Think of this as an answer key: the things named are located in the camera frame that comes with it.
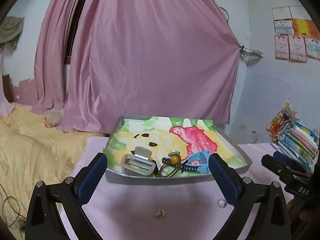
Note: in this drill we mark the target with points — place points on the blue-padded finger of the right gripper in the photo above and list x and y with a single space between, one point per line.
281 161
284 172

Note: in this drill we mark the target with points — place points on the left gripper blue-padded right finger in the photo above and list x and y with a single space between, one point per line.
272 219

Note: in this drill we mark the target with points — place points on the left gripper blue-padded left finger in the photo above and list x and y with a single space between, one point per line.
43 218

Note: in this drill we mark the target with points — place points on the right hand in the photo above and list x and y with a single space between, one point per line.
295 206

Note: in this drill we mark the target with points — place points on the stack of colourful books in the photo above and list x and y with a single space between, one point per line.
293 139

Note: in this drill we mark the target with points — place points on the small clear bead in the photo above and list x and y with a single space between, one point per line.
222 203

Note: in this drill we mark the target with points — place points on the yellow blanket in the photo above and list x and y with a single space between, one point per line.
31 152

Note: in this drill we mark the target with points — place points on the grey tray with cartoon towel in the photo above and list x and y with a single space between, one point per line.
171 141

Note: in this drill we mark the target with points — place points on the brown wooden board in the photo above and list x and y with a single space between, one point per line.
7 88

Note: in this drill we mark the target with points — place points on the pink curtain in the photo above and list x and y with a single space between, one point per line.
175 58

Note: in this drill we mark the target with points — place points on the olive green hanging cloth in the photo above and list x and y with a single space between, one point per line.
11 29

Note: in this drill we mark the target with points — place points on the wall certificates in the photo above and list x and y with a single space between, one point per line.
296 35

